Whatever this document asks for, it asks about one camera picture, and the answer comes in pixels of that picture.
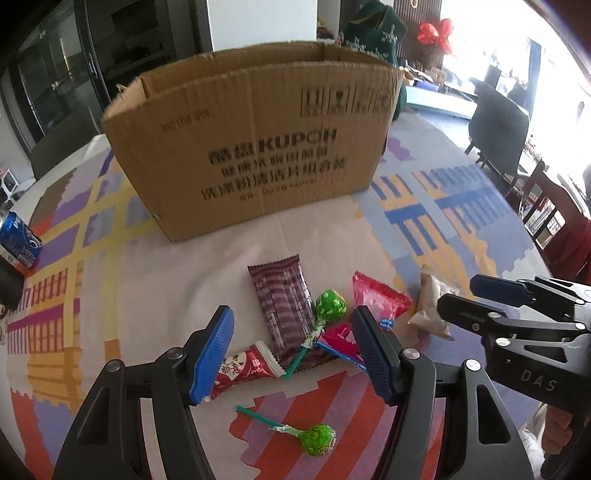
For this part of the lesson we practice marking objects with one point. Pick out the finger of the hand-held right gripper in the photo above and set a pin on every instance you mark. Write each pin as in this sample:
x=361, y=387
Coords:
x=461, y=309
x=498, y=288

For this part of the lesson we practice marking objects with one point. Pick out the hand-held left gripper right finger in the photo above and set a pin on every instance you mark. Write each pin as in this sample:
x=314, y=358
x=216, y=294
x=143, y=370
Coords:
x=374, y=360

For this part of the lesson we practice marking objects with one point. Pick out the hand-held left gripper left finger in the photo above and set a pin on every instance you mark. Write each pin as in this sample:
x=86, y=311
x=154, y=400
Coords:
x=212, y=360

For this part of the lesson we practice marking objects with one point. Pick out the beige snack packet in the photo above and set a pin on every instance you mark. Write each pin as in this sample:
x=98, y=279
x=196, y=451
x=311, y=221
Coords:
x=429, y=304

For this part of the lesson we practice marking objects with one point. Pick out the small red candy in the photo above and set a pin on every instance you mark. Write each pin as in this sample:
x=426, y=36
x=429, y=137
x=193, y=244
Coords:
x=249, y=369

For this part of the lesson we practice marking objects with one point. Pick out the pink snack packet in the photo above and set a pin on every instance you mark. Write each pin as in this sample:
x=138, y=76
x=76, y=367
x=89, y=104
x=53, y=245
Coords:
x=339, y=341

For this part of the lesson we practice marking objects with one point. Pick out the red square snack packet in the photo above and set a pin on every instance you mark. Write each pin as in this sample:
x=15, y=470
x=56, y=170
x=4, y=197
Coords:
x=378, y=295

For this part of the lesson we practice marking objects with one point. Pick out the green lollipop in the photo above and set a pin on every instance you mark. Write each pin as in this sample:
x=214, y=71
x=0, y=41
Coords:
x=331, y=307
x=316, y=438

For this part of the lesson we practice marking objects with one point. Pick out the maroon striped snack packet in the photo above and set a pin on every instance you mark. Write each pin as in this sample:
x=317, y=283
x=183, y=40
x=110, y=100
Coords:
x=281, y=314

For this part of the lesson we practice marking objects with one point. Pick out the brown cardboard box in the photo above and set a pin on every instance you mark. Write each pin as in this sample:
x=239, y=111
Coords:
x=258, y=138

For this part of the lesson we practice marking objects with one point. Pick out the person's right hand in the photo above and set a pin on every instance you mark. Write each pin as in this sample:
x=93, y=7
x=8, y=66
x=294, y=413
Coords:
x=556, y=429

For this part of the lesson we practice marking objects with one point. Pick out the wooden dining chair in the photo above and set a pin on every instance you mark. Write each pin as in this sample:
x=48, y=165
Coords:
x=538, y=194

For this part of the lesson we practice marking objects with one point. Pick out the colourful patterned tablecloth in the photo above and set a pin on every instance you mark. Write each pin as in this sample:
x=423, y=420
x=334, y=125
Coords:
x=138, y=277

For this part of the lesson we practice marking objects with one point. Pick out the grey upholstered chair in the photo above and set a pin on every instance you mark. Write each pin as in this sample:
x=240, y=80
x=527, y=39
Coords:
x=501, y=124

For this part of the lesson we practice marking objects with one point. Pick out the white low cabinet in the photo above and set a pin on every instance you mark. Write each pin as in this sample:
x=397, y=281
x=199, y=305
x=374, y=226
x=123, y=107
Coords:
x=438, y=101

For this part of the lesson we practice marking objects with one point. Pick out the black mug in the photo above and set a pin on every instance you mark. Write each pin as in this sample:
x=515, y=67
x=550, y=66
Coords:
x=9, y=290

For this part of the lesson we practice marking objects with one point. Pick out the blue soda can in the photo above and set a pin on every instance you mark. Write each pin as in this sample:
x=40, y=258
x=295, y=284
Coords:
x=21, y=240

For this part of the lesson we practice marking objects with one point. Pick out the red ribbon bow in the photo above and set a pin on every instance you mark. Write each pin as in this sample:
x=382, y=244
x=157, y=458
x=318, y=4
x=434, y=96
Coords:
x=431, y=32

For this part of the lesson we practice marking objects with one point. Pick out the white cube shelf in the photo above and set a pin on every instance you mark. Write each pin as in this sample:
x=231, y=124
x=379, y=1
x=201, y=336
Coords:
x=9, y=182

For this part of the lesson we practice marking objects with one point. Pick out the green snowflake tote bag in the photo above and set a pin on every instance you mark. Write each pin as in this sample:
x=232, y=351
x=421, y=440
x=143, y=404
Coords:
x=374, y=32

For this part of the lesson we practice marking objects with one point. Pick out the black framed glass doors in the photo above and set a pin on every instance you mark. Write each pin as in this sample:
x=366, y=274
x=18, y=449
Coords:
x=69, y=60

